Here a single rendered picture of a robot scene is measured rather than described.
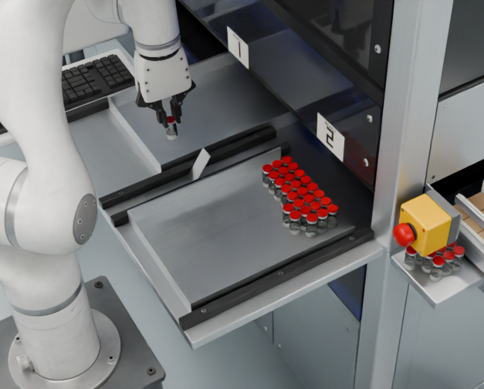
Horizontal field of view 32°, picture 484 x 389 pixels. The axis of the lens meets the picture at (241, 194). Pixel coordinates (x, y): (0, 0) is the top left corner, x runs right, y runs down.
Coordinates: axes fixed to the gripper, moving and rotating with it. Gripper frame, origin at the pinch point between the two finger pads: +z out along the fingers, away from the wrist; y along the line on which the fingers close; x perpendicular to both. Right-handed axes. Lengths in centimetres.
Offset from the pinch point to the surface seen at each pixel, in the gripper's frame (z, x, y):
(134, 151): 11.7, -6.8, 6.5
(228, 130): 11.8, -3.1, -13.5
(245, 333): 100, -16, -18
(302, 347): 75, 12, -22
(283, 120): 10.6, 1.8, -24.4
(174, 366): 99, -16, 5
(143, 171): 12.0, -0.2, 7.3
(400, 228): 1, 48, -21
